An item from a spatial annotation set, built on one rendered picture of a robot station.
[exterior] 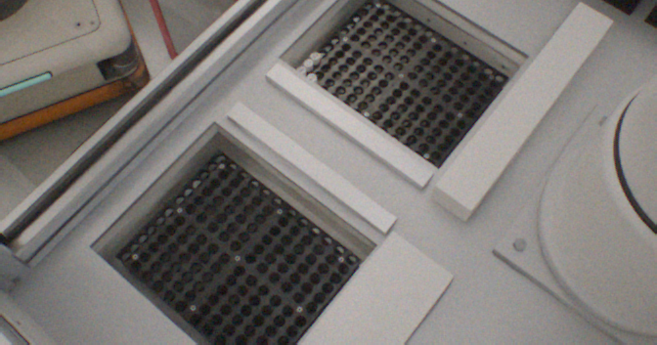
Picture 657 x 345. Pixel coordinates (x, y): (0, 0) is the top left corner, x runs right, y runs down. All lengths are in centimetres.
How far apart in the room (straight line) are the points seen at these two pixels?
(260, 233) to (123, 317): 18
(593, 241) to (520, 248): 10
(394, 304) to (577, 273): 19
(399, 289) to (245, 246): 19
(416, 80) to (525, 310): 32
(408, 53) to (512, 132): 23
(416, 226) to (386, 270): 6
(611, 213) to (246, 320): 39
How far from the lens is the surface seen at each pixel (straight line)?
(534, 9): 92
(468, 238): 74
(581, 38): 86
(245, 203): 79
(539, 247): 75
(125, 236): 88
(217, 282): 77
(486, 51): 93
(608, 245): 64
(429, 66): 89
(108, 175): 76
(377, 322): 69
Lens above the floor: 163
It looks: 64 degrees down
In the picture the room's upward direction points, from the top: straight up
